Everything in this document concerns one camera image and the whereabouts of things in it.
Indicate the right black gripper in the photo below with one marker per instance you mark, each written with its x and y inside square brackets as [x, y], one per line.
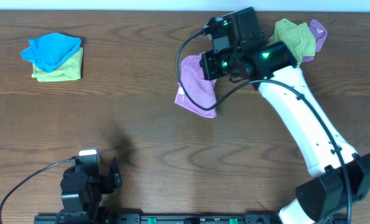
[207, 63]

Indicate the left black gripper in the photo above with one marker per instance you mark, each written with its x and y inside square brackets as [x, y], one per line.
[111, 179]

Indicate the purple microfiber cloth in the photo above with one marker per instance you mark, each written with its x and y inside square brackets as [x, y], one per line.
[199, 89]

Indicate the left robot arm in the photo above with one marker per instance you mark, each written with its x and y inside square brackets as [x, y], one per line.
[82, 189]

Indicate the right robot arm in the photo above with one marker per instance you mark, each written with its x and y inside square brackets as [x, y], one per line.
[340, 176]

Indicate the green crumpled cloth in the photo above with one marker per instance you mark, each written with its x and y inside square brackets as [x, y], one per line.
[298, 38]

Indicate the green folded cloth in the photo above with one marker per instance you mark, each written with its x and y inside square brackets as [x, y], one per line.
[68, 71]

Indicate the blue folded cloth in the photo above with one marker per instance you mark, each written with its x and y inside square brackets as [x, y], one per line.
[51, 51]

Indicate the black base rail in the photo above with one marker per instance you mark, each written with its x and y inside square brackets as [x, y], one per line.
[251, 218]

